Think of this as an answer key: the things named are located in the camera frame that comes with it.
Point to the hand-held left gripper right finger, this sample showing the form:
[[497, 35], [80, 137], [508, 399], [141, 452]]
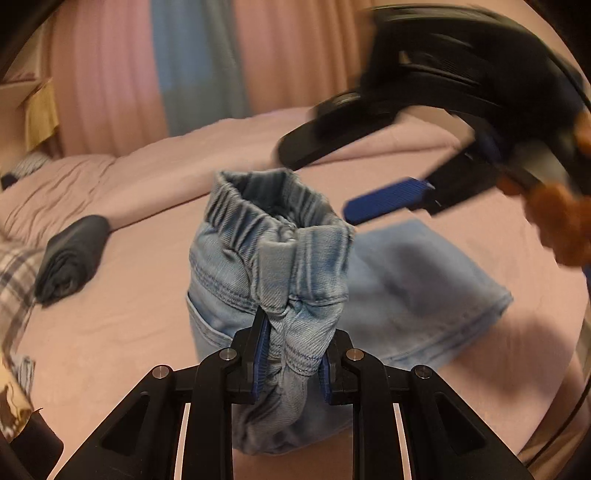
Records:
[[327, 378]]

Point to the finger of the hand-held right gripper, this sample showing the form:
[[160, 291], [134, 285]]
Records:
[[332, 129], [388, 198]]

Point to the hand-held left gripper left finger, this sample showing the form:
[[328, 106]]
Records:
[[261, 364]]

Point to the light blue denim pants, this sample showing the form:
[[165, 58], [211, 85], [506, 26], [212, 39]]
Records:
[[258, 258]]

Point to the pink curtain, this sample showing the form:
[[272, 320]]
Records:
[[106, 78], [300, 50]]

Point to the blue curtain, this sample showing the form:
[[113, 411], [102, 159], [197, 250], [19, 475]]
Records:
[[198, 64]]

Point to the pink duvet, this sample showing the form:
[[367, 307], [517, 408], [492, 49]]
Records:
[[152, 180]]

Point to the folded dark denim jeans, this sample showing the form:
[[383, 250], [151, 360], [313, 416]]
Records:
[[69, 258]]

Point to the plaid pillow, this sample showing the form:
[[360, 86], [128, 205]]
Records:
[[16, 281]]

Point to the yellow fringed cloth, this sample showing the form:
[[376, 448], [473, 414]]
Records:
[[41, 115]]

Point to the checked blue white cloth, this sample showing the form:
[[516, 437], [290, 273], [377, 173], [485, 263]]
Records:
[[31, 164]]

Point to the dark small cushion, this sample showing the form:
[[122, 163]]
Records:
[[7, 180]]

